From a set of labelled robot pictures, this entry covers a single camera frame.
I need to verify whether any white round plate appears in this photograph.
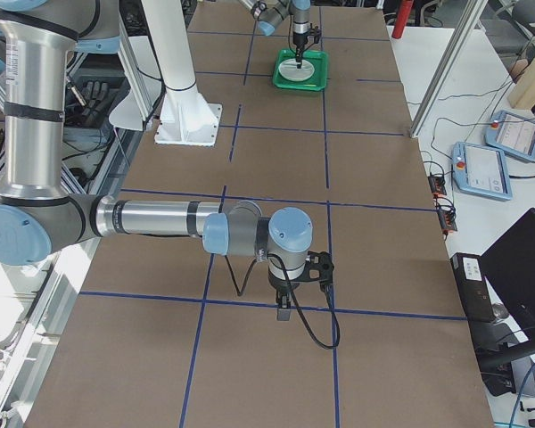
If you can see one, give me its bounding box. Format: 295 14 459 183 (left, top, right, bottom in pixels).
277 58 315 82

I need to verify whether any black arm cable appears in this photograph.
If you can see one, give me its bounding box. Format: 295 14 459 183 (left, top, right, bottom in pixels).
225 253 342 351

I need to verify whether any green plastic tray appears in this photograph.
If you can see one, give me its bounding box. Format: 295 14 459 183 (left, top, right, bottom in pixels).
272 49 328 92

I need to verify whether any blue teach pendant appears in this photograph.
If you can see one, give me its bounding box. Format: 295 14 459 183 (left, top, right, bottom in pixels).
452 142 513 201
484 111 535 162

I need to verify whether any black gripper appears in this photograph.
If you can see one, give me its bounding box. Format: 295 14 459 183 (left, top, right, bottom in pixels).
292 32 307 69

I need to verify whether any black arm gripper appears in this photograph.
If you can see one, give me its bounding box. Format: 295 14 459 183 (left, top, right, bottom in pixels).
268 271 308 321

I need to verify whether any near blue teach pendant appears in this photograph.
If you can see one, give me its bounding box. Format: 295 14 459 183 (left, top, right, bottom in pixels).
452 142 513 201

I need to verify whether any black box device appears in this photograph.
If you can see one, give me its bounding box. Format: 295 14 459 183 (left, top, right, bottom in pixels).
450 252 496 323

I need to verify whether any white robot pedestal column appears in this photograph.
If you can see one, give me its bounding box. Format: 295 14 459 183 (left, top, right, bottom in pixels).
142 0 222 147

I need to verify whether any aluminium frame post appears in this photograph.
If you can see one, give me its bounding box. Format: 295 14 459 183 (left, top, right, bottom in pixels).
409 0 488 138

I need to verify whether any red cylinder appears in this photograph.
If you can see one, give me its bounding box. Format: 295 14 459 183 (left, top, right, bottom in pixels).
391 0 414 39

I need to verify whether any black laptop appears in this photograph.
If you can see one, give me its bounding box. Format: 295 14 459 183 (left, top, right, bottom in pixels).
481 208 535 339

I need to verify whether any far blue teach pendant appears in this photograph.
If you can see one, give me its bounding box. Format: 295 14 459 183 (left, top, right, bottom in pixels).
484 111 535 162

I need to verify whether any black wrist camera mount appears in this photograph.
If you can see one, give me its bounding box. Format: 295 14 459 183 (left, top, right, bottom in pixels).
301 251 334 290
306 23 322 44

